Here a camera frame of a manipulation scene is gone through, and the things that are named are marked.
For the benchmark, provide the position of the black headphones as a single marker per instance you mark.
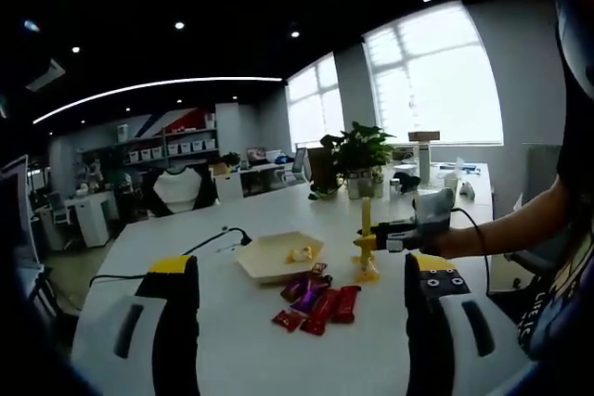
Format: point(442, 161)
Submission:
point(407, 182)

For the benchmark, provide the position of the brown cardboard box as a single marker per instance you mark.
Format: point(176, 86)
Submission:
point(423, 136)

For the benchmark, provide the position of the white game controller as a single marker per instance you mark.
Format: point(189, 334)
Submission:
point(468, 190)

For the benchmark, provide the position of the person's right hand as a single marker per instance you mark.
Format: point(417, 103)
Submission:
point(436, 245)

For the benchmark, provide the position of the chair with black white shirt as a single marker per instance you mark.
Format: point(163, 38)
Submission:
point(178, 189)

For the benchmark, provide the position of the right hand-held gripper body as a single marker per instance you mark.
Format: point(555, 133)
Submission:
point(434, 210)

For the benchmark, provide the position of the ceiling air conditioner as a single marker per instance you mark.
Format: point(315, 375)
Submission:
point(46, 75)

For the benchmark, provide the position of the white thermos bottle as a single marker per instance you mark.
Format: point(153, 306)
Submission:
point(425, 164)

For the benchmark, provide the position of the large green potted plant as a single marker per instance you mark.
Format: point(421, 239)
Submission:
point(362, 150)

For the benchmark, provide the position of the purple candy bar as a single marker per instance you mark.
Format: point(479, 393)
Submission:
point(308, 298)

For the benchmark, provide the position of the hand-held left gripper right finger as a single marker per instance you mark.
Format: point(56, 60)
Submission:
point(445, 354)

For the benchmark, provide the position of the maroon candy bar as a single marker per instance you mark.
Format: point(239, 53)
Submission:
point(294, 288)

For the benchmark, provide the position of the white paper cup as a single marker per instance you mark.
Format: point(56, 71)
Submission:
point(452, 181)

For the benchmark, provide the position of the small green potted plant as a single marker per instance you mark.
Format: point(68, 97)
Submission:
point(230, 158)

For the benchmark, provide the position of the cream hexagonal container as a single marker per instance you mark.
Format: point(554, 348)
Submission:
point(269, 257)

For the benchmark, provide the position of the yellow pastry food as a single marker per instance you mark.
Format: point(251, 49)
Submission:
point(366, 276)
point(299, 254)

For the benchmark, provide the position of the grey swivel office chair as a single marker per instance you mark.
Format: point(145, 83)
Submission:
point(529, 258)

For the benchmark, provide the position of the white office chair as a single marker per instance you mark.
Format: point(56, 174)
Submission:
point(60, 215)

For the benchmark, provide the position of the row of white storage bins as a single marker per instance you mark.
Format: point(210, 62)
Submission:
point(171, 149)

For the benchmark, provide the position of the white pedestal cabinet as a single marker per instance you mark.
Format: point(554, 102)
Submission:
point(93, 222)

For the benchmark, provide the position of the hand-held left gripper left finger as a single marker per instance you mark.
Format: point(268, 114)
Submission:
point(120, 354)

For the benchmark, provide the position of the small red candy packet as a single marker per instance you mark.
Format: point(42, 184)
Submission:
point(287, 320)

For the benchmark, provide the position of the white drawer cabinet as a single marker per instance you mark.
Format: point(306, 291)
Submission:
point(229, 186)

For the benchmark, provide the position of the grey metal shelving unit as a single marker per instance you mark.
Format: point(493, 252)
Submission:
point(153, 138)

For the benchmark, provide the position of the glass spice jar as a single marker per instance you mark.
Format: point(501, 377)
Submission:
point(368, 186)
point(378, 185)
point(355, 188)

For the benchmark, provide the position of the open laptop with bright screen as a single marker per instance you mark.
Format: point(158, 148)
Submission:
point(256, 155)

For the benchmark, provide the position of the white chest device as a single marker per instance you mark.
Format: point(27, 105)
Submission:
point(580, 43)

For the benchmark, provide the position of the grey mesh office chair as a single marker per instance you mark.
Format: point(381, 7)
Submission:
point(297, 164)

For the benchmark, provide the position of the curved ceiling light strip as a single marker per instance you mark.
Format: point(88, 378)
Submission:
point(153, 85)

